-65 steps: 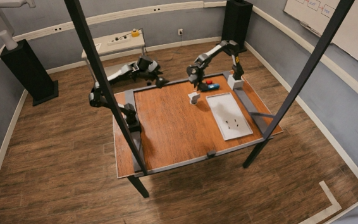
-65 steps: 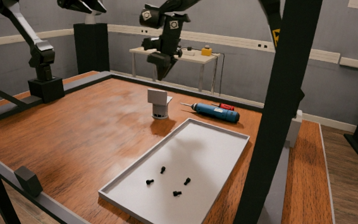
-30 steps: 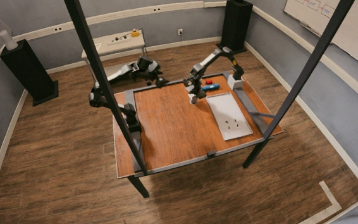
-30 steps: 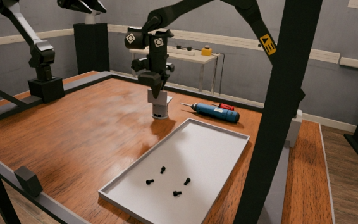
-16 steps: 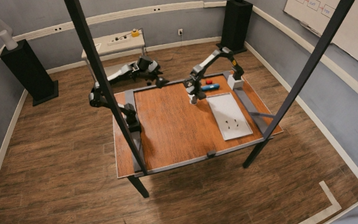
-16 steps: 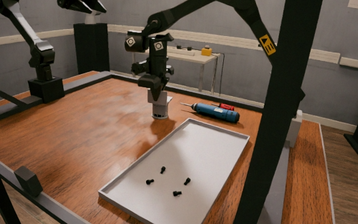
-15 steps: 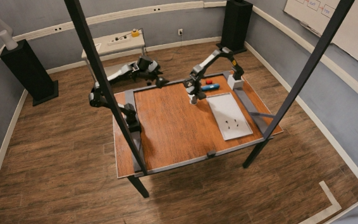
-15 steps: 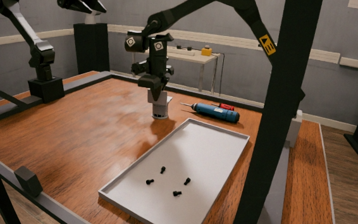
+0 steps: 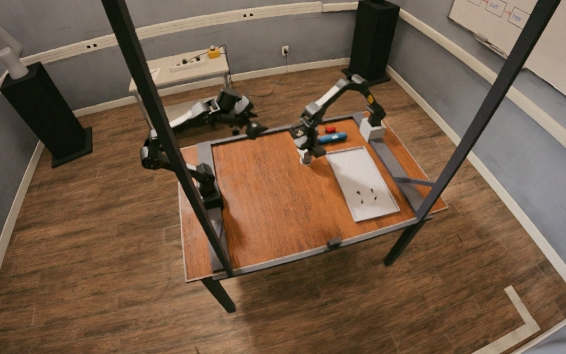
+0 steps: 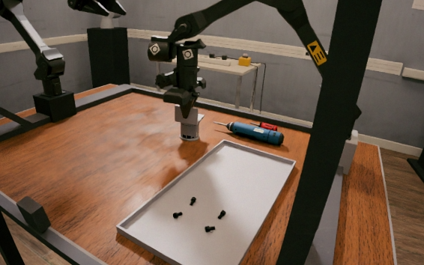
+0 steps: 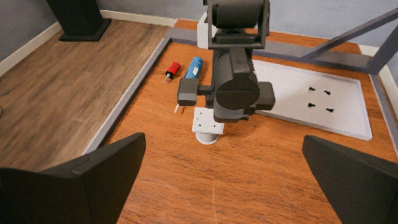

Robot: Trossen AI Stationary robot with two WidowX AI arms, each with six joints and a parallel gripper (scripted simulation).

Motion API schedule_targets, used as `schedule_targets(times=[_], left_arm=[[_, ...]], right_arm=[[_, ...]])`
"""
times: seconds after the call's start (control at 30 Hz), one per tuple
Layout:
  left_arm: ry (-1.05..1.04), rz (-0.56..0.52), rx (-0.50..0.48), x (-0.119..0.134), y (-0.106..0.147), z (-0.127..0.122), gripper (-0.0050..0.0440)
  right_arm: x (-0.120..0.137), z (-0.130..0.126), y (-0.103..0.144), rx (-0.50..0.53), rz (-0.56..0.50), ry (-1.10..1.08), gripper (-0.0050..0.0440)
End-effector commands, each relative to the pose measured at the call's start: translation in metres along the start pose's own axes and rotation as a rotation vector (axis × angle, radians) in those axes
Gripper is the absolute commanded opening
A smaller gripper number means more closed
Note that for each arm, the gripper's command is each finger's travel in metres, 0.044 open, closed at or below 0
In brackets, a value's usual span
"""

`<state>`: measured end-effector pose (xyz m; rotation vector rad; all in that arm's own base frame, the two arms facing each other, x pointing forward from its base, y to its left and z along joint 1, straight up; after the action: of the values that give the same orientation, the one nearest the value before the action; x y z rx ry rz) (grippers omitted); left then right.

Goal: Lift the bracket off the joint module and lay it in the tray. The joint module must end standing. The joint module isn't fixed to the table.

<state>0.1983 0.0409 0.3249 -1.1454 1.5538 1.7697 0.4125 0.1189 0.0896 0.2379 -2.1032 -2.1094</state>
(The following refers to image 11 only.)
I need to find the red-handled screwdriver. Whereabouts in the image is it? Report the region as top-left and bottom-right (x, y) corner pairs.
(162, 62), (181, 83)

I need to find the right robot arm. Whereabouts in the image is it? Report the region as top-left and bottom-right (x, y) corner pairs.
(203, 0), (270, 123)

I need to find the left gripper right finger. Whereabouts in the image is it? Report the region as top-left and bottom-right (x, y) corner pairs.
(302, 135), (398, 224)

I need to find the grey cylinder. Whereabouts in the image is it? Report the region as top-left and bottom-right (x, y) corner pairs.
(196, 133), (220, 145)

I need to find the white l-shaped bracket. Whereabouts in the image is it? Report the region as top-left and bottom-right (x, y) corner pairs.
(192, 107), (224, 134)

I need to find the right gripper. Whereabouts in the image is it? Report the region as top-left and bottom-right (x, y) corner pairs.
(177, 66), (276, 111)

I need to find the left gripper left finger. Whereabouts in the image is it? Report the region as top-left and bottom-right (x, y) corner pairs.
(0, 132), (146, 224)

